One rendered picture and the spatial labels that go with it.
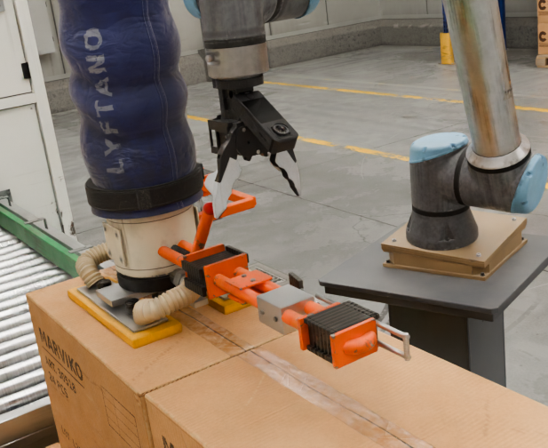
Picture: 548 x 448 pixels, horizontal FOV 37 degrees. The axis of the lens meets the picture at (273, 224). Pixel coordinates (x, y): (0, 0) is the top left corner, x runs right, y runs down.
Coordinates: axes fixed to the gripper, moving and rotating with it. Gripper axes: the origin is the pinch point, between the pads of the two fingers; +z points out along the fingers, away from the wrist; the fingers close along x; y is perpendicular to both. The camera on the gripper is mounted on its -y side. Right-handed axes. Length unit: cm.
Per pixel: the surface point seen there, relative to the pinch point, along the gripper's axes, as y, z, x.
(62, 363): 51, 37, 20
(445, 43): 669, 79, -709
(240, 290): 3.3, 13.1, 3.7
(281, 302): -6.7, 12.7, 2.6
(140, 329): 27.3, 24.9, 11.9
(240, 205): 45, 13, -22
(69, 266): 178, 61, -23
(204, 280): 13.4, 13.9, 4.6
